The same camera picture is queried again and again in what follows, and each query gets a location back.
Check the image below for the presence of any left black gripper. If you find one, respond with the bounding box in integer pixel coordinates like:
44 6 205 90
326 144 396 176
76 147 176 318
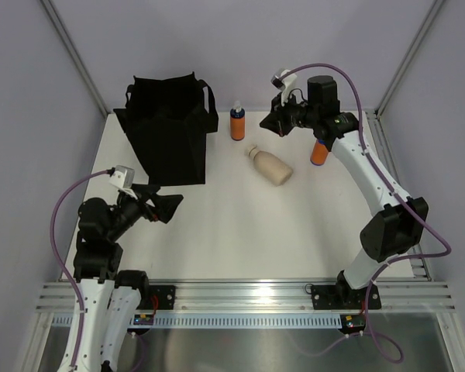
106 183 182 242

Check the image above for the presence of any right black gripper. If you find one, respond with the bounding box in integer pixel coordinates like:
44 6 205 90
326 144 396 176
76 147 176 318
261 91 319 138

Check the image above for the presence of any orange spray bottle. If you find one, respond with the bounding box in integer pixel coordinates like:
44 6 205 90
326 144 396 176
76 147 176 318
229 101 246 141
310 139 329 166

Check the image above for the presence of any beige pump bottle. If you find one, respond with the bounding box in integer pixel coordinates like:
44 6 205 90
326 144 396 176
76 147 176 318
245 145 294 186

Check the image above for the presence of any black canvas bag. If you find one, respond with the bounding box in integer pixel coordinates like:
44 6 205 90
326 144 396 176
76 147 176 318
114 73 219 186

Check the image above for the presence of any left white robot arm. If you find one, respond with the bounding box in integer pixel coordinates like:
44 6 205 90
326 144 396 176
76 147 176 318
59 184 184 371

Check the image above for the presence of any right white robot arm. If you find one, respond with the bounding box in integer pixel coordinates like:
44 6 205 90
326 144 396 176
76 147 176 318
260 70 429 309

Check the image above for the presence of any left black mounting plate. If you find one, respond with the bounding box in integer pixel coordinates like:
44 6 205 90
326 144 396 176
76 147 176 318
137 285 176 311

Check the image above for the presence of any black mounting plate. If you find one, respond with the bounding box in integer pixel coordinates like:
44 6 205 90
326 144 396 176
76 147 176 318
137 285 176 311
310 284 382 310

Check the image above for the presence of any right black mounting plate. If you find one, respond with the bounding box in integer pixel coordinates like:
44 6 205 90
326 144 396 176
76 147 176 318
310 284 382 310

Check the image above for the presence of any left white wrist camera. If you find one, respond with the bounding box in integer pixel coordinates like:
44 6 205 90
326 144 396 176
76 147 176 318
109 165 137 199

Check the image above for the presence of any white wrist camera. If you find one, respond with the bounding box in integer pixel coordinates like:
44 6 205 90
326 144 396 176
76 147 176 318
271 68 297 106
109 165 137 199

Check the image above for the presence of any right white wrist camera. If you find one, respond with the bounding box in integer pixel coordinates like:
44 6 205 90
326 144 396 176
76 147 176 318
271 68 297 106

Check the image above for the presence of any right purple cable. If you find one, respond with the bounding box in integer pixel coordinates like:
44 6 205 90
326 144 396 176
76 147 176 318
284 64 452 368

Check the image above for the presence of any purple cable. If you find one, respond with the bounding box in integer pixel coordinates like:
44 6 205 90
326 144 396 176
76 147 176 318
50 168 148 372
284 64 452 368

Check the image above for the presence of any right side aluminium rail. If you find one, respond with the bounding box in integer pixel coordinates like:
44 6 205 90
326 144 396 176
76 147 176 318
364 110 435 282

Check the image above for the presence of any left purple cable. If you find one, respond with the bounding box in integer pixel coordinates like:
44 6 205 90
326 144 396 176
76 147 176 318
50 168 148 372

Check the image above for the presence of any right aluminium frame post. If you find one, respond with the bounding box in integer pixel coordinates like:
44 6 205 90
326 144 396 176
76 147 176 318
374 0 448 119

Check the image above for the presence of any aluminium frame post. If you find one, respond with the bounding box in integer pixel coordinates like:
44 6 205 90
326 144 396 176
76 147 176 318
374 0 448 119
38 0 110 118

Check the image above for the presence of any white slotted cable duct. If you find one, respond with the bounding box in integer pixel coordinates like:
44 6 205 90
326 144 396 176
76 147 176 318
52 313 344 329

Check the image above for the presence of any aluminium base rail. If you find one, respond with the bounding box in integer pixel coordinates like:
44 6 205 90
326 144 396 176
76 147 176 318
34 279 456 313

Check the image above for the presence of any left aluminium frame post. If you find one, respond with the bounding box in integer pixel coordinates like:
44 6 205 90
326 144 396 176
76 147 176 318
38 0 110 118

